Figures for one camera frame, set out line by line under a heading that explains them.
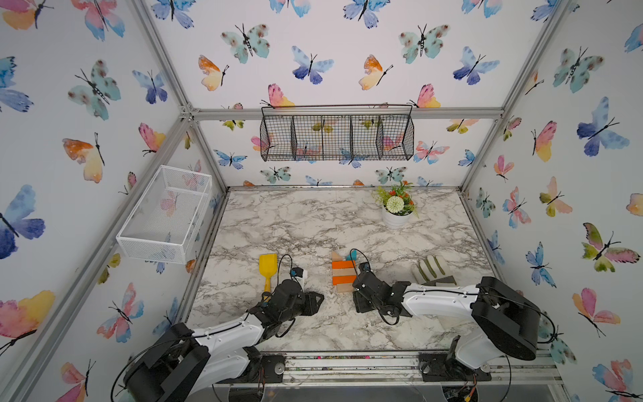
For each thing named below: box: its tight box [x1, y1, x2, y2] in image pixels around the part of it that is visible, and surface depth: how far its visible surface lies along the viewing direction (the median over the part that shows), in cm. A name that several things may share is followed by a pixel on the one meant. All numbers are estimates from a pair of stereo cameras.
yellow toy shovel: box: [258, 253, 278, 293], surface depth 98 cm
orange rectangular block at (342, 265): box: [331, 260, 355, 269], surface depth 98 cm
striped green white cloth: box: [411, 255, 452, 284], surface depth 95 cm
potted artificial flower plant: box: [375, 180, 420, 230], surface depth 100 cm
